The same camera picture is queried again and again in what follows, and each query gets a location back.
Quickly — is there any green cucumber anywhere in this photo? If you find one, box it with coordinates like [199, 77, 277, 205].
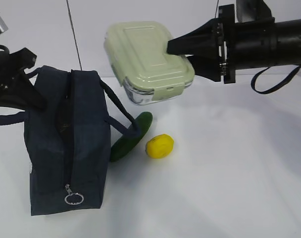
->
[109, 112, 153, 162]

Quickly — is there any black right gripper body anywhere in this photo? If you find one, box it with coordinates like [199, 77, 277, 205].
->
[213, 4, 236, 84]

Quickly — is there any yellow lemon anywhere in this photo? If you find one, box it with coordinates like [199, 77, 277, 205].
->
[146, 134, 174, 159]

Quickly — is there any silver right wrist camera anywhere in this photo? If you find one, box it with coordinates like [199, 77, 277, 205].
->
[236, 0, 273, 23]

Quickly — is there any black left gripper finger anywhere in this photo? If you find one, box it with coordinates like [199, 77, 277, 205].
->
[0, 92, 33, 108]
[20, 70, 47, 110]

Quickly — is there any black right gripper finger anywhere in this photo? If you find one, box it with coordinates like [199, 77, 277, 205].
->
[187, 56, 221, 82]
[166, 18, 218, 56]

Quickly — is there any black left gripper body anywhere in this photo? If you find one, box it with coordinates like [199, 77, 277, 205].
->
[0, 48, 37, 97]

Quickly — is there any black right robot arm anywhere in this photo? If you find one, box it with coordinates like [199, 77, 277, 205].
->
[166, 0, 301, 84]

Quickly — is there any glass container with green lid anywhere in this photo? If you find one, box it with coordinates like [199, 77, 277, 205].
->
[104, 21, 195, 106]

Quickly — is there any dark navy lunch bag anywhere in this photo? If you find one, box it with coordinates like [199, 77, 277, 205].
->
[0, 66, 142, 216]

